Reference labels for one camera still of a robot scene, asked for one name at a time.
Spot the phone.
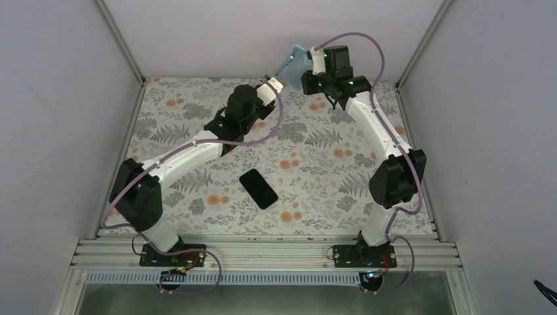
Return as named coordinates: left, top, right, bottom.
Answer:
left=275, top=45, right=313, bottom=91

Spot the black smartphone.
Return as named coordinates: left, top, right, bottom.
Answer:
left=239, top=169, right=279, bottom=209

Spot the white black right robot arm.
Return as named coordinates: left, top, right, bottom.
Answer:
left=301, top=45, right=427, bottom=267

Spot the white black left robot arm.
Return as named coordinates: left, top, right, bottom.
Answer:
left=109, top=78, right=284, bottom=266

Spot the floral patterned table mat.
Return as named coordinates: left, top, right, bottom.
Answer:
left=100, top=77, right=436, bottom=238

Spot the black object at right edge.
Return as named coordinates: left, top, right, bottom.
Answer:
left=533, top=279, right=557, bottom=306

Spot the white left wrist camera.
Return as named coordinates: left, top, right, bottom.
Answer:
left=256, top=77, right=284, bottom=106

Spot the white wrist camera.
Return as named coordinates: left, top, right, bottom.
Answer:
left=256, top=77, right=284, bottom=106
left=309, top=47, right=326, bottom=75

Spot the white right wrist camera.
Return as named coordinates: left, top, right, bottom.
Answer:
left=309, top=47, right=326, bottom=75

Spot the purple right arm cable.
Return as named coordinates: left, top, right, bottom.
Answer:
left=315, top=31, right=425, bottom=297

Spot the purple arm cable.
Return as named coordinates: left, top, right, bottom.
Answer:
left=100, top=78, right=285, bottom=297
left=315, top=31, right=425, bottom=297

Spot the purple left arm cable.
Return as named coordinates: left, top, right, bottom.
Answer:
left=100, top=78, right=285, bottom=297

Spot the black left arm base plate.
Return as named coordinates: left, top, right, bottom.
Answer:
left=139, top=244, right=204, bottom=268

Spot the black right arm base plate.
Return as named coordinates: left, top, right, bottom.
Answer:
left=332, top=243, right=397, bottom=269

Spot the white slotted cable duct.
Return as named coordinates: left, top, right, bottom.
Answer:
left=84, top=270, right=360, bottom=286

